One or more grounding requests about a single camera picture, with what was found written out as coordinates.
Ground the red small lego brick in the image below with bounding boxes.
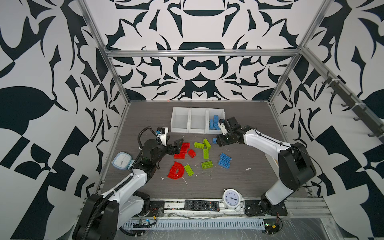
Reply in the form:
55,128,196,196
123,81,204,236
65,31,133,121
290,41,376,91
188,149,196,159

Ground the white left storage bin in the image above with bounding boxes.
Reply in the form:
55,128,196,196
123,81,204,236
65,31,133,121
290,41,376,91
171,107,191,133

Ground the grey wall hook rail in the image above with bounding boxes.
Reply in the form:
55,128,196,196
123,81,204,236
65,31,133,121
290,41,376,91
322,73,384,144

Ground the white cable duct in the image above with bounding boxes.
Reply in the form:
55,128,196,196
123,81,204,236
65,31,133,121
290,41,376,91
123,219,265,231

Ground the white tissue box wooden top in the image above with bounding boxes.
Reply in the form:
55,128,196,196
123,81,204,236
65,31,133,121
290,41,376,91
265,154,279,177

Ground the white right storage bin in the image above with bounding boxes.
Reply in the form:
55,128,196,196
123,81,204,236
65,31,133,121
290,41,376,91
207,108,225,135

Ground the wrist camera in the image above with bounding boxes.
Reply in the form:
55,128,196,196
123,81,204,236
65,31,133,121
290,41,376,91
156,127,169,147
219,119,228,135

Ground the clear lidded food container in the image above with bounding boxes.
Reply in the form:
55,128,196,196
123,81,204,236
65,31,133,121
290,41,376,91
112,152,134,171

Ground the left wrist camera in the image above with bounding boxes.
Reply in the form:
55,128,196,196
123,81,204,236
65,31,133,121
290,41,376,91
156,127,169,147

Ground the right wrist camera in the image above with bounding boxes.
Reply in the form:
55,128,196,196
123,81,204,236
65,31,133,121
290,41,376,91
219,119,228,135

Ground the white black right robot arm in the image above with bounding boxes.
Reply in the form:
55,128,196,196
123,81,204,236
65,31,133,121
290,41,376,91
217,117,317,217

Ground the white analog clock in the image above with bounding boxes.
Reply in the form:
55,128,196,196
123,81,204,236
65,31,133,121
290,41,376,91
222,189,244,212

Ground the green lego brick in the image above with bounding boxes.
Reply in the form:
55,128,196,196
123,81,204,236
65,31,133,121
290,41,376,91
203,139,212,150
201,161,214,170
203,149,210,160
194,142,205,149
184,165,194,177

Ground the white storage bin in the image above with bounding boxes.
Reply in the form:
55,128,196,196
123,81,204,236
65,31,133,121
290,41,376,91
171,107,191,133
207,108,225,135
190,108,208,134

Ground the small green circuit board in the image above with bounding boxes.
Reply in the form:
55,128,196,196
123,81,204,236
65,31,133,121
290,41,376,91
264,223,282,236

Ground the black remote control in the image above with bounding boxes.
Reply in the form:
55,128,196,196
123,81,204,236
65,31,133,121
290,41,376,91
184,200,220,212

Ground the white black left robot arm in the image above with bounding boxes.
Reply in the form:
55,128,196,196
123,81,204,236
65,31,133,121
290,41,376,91
72,138,184,240

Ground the white middle storage bin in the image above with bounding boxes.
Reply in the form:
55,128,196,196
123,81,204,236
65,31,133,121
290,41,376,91
190,108,208,134

